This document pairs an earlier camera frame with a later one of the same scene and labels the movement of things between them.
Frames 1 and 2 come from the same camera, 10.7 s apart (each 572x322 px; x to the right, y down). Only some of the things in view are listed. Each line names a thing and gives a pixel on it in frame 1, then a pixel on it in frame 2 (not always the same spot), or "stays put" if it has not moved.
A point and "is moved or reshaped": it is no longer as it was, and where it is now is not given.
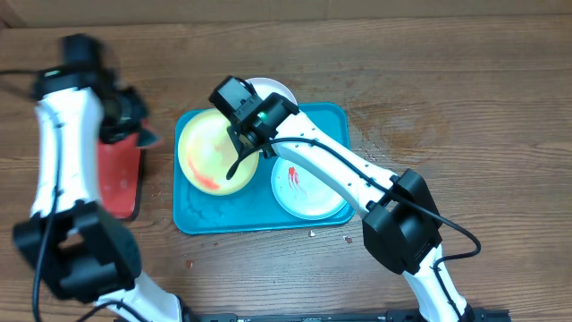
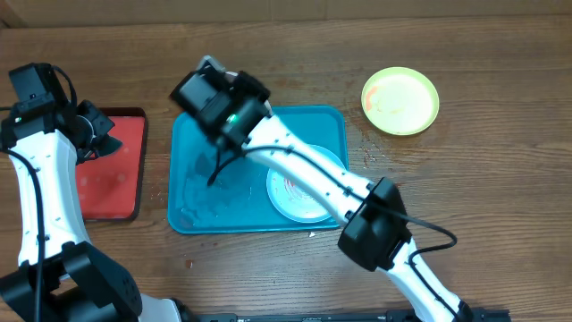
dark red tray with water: [119, 176] stays put
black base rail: [471, 315] stays put
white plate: [264, 87] is moved or reshaped
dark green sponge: [147, 138] -> [105, 145]
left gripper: [109, 133] -> [103, 122]
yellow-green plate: [206, 151] -> [399, 100]
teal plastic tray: [253, 209] stays put
